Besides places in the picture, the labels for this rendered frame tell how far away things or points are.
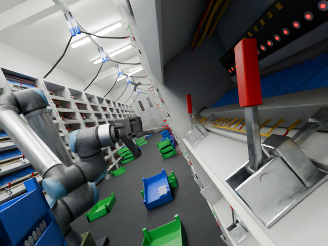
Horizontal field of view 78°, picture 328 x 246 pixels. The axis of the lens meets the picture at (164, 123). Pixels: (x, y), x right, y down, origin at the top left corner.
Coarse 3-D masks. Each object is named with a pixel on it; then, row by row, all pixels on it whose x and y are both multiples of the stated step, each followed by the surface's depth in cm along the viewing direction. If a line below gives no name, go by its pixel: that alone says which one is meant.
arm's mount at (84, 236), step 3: (81, 234) 114; (84, 234) 112; (87, 234) 111; (90, 234) 114; (84, 237) 110; (87, 237) 110; (90, 237) 113; (84, 240) 106; (87, 240) 109; (90, 240) 111; (93, 240) 114; (84, 243) 105; (87, 243) 108; (90, 243) 110; (93, 243) 113
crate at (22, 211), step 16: (32, 192) 41; (0, 208) 44; (16, 208) 34; (32, 208) 38; (48, 208) 45; (0, 224) 28; (16, 224) 32; (32, 224) 36; (0, 240) 27; (16, 240) 30
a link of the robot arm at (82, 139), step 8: (88, 128) 80; (96, 128) 79; (72, 136) 78; (80, 136) 77; (88, 136) 77; (96, 136) 77; (72, 144) 77; (80, 144) 77; (88, 144) 78; (96, 144) 78; (80, 152) 79; (88, 152) 79; (96, 152) 80
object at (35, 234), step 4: (40, 220) 44; (36, 224) 42; (40, 224) 41; (44, 224) 43; (32, 228) 40; (36, 228) 39; (40, 228) 40; (44, 228) 42; (28, 232) 38; (32, 232) 37; (36, 232) 38; (40, 232) 40; (28, 236) 35; (32, 236) 37; (36, 236) 38; (40, 236) 39; (24, 240) 35; (28, 240) 35; (32, 240) 36; (36, 240) 37; (20, 244) 33; (24, 244) 33; (28, 244) 34; (32, 244) 35
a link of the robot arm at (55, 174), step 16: (0, 96) 97; (0, 112) 91; (16, 112) 95; (16, 128) 86; (16, 144) 84; (32, 144) 81; (32, 160) 78; (48, 160) 77; (48, 176) 73; (64, 176) 73; (80, 176) 76; (48, 192) 73; (64, 192) 72
